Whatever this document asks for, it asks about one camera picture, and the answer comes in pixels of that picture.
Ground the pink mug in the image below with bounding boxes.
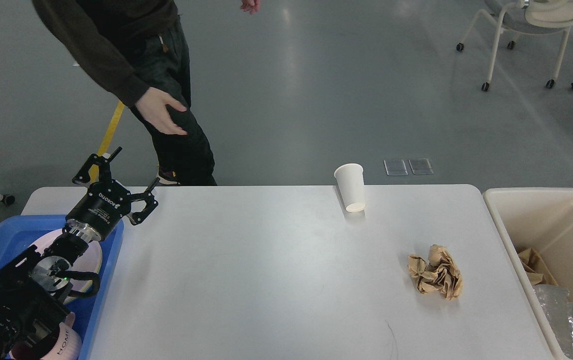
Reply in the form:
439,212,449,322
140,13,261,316
9,312,82,360

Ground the brown paper ball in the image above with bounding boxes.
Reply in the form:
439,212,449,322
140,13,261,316
407,244,464,301

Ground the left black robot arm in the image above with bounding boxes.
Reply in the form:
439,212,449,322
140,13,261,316
0,147,159,360

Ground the person in dark sweater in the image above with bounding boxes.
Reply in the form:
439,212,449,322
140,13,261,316
32,0,216,186

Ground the paper bag in bin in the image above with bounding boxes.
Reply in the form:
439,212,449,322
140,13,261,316
517,247,559,286

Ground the beige plastic bin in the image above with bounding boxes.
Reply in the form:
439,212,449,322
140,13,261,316
483,187,573,360

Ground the person's right hand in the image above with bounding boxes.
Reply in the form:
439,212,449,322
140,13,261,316
135,87,188,136

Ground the clear floor plate right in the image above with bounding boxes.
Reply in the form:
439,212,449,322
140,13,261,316
408,158,435,175

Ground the far white chair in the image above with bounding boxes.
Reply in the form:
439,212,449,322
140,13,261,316
456,0,573,92

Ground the clear floor plate left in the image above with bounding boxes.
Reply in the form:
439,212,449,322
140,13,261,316
384,158,409,177

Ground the pink plate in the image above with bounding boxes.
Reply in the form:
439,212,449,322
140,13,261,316
29,229,103,294

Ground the person's left hand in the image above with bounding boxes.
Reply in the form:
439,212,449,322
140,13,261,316
240,0,262,15

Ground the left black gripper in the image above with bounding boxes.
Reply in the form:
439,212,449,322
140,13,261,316
62,147,161,243

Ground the clear floor plate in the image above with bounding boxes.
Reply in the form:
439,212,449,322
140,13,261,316
408,158,435,175
384,158,409,177

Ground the blue plastic tray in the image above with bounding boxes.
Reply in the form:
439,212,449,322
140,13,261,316
0,214,124,360

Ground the white paper cup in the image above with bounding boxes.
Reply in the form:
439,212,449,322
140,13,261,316
333,162,367,213

